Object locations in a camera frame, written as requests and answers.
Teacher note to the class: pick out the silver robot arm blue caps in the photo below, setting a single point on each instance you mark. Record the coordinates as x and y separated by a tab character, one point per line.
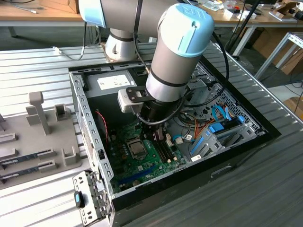
170	59

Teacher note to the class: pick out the black RAM slot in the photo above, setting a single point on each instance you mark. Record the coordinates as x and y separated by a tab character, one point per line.
169	151
166	151
161	151

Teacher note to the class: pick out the grey power supply unit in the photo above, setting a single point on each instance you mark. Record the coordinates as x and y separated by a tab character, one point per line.
104	104

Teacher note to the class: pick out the grey metal drive cage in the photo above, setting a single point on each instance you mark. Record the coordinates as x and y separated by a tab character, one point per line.
198	85

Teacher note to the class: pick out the green motherboard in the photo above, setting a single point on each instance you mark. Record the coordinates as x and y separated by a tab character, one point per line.
135	166

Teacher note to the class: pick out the blue expansion slot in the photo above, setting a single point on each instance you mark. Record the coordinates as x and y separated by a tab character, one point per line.
139	174

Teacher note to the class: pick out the hard disk in blue carrier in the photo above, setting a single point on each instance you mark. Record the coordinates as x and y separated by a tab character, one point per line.
216	128

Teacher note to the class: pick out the silver coin cell battery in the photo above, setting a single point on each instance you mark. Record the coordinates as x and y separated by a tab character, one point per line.
136	183

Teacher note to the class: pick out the perforated grey disk bay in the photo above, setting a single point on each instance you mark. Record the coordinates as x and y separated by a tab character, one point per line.
227	99

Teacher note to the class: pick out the black open PC case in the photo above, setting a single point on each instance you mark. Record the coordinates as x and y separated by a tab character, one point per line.
191	180

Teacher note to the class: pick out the black latch blue stripe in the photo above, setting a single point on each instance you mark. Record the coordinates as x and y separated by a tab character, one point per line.
77	199

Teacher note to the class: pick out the grey parts rack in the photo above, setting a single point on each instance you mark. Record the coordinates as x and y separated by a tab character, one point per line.
35	142

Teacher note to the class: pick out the white box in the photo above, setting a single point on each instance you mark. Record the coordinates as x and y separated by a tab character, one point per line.
228	14

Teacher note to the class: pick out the large cardboard boxes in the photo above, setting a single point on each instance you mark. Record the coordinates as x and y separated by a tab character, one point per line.
265	45

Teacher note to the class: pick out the black tripod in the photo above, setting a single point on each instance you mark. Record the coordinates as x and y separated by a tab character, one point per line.
244	19

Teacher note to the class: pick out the blue RAM stick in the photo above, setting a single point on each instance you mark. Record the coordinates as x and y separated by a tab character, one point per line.
26	170
26	158

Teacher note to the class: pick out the small cardboard box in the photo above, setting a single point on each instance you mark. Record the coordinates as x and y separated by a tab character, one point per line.
293	106

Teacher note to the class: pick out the wooden desk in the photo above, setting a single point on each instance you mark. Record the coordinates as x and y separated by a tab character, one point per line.
260	20
35	15

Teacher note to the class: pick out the cardboard box on desk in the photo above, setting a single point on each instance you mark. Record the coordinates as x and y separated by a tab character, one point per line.
61	4

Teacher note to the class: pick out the open cardboard box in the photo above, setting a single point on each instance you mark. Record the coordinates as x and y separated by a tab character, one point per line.
284	9

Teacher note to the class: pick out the black camera bracket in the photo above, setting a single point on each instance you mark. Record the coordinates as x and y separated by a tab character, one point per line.
136	93

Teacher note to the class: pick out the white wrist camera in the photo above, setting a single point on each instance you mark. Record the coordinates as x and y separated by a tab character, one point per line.
125	101

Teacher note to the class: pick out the blue plastic rail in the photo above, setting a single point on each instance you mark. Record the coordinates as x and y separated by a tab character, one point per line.
197	146

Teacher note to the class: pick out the grey metal slot bracket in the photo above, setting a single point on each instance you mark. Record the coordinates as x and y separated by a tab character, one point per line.
82	178

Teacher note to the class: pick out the aluminium profile frame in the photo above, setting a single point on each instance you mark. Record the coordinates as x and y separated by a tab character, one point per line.
273	56

